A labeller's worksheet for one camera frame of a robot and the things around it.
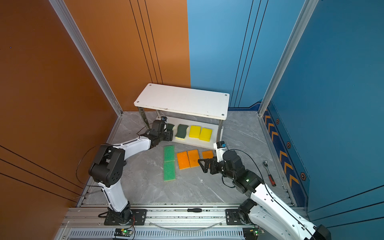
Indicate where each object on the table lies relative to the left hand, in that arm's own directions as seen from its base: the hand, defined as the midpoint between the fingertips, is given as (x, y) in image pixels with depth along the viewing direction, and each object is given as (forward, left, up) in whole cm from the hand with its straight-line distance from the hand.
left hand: (168, 130), depth 99 cm
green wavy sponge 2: (+1, -2, +3) cm, 3 cm away
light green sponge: (-25, -3, -6) cm, 26 cm away
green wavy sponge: (-1, -9, 0) cm, 9 cm away
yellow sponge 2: (0, -18, -1) cm, 18 cm away
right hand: (-26, -23, +10) cm, 36 cm away
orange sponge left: (-19, -11, -6) cm, 23 cm away
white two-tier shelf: (-10, -19, +24) cm, 32 cm away
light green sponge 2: (-12, -1, -7) cm, 14 cm away
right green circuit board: (-55, -46, -9) cm, 72 cm away
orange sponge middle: (-16, -17, -7) cm, 25 cm away
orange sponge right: (-14, -26, -8) cm, 31 cm away
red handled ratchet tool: (-20, -62, -6) cm, 65 cm away
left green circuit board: (-55, +16, -10) cm, 58 cm away
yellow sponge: (-3, -25, -1) cm, 25 cm away
